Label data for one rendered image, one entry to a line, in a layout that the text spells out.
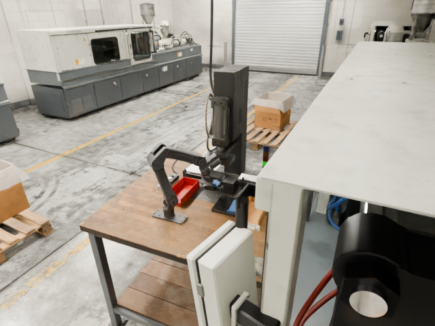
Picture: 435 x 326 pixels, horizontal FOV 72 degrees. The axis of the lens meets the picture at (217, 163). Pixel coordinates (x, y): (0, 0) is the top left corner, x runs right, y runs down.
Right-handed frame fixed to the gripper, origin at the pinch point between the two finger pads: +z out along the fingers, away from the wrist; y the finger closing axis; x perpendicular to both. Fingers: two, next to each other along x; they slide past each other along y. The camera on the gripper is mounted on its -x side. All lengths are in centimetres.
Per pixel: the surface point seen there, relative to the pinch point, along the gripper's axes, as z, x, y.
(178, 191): 8.7, 22.4, -6.0
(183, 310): 50, 5, -69
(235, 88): -37, -7, 45
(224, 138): -19.0, -4.9, 22.2
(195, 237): -10.0, -6.8, -36.8
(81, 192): 130, 206, 13
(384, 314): -97, -76, -63
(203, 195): 10.0, 5.8, -4.1
